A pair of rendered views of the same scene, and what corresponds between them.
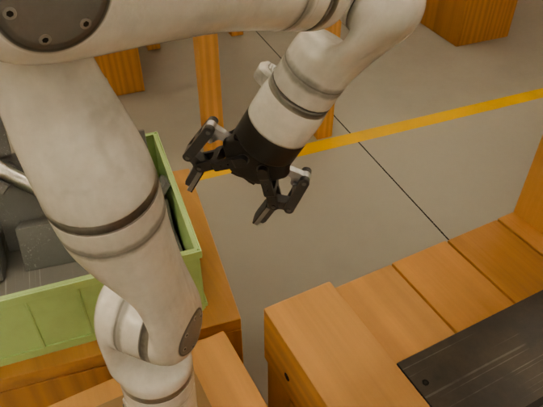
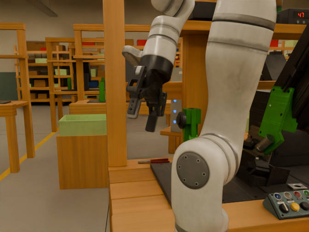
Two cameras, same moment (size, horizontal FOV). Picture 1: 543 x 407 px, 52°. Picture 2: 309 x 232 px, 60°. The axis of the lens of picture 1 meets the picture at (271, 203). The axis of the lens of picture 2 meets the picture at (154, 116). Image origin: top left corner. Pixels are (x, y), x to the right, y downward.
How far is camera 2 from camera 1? 0.76 m
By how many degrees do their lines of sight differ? 71
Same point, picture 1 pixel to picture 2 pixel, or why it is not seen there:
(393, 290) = (128, 202)
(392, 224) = not seen: outside the picture
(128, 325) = (227, 150)
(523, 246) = (128, 170)
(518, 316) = (163, 177)
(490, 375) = not seen: hidden behind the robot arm
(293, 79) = (173, 30)
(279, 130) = (173, 55)
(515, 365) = not seen: hidden behind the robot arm
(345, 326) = (145, 217)
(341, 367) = (170, 223)
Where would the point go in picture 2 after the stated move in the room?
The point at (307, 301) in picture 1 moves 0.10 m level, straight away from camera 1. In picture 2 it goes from (121, 225) to (91, 217)
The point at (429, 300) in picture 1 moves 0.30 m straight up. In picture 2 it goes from (140, 195) to (139, 115)
